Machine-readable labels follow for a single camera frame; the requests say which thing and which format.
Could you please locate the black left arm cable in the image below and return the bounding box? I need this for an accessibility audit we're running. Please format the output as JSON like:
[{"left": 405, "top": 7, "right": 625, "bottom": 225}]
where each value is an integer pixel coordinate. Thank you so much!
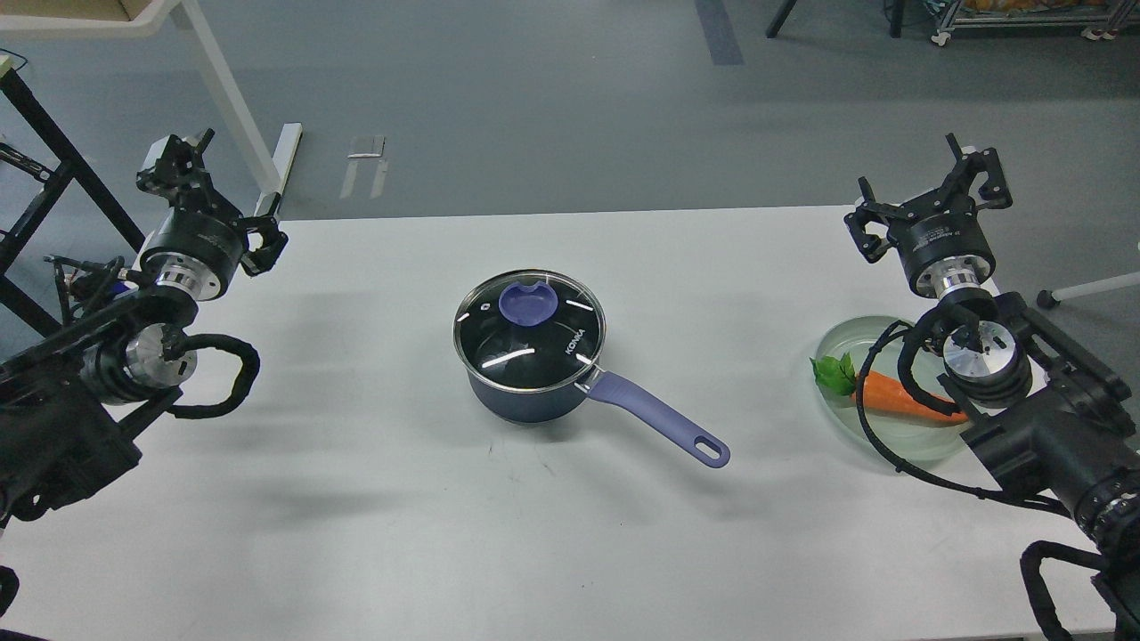
[{"left": 165, "top": 333, "right": 262, "bottom": 420}]

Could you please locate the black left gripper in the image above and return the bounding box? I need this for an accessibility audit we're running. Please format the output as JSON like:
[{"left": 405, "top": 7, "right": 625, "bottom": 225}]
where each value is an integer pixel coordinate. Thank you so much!
[{"left": 135, "top": 130, "right": 290, "bottom": 301}]

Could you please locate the white caster leg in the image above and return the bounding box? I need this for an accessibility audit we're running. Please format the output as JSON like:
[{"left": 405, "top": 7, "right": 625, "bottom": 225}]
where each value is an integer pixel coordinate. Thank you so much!
[{"left": 1037, "top": 271, "right": 1139, "bottom": 309}]

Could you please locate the glass pot lid purple knob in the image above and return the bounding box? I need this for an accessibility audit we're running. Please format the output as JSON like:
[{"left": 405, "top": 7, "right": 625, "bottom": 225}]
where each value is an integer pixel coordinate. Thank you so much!
[{"left": 451, "top": 270, "right": 606, "bottom": 393}]

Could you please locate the pale green glass plate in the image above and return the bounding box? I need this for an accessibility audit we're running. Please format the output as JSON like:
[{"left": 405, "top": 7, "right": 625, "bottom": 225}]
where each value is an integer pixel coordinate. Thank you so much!
[{"left": 809, "top": 316, "right": 970, "bottom": 466}]

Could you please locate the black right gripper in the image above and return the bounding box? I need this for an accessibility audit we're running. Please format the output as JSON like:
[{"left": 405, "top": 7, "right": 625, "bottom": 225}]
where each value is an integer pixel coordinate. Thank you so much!
[{"left": 844, "top": 133, "right": 1013, "bottom": 299}]

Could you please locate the orange toy carrot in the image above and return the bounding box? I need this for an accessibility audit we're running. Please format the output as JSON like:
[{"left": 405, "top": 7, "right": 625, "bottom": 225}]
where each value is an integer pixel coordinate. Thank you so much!
[{"left": 811, "top": 352, "right": 968, "bottom": 425}]

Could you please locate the metal wire cart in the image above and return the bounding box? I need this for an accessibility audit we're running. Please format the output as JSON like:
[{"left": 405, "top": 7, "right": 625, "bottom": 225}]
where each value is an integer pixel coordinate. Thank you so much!
[{"left": 921, "top": 1, "right": 1137, "bottom": 47}]

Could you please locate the white desk frame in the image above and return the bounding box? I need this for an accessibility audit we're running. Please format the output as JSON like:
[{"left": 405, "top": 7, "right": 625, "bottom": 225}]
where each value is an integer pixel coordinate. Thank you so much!
[{"left": 3, "top": 1, "right": 303, "bottom": 216}]

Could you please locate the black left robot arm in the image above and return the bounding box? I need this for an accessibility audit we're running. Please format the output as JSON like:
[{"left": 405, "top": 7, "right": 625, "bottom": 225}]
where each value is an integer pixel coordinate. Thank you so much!
[{"left": 1, "top": 129, "right": 290, "bottom": 521}]

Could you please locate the dark blue saucepan purple handle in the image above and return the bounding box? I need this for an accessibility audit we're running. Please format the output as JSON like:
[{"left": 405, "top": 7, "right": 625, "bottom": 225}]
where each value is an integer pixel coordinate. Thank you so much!
[{"left": 456, "top": 343, "right": 731, "bottom": 469}]

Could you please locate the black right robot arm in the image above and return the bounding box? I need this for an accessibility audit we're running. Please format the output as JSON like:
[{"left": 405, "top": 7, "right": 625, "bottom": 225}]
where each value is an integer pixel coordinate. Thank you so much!
[{"left": 844, "top": 133, "right": 1139, "bottom": 640}]

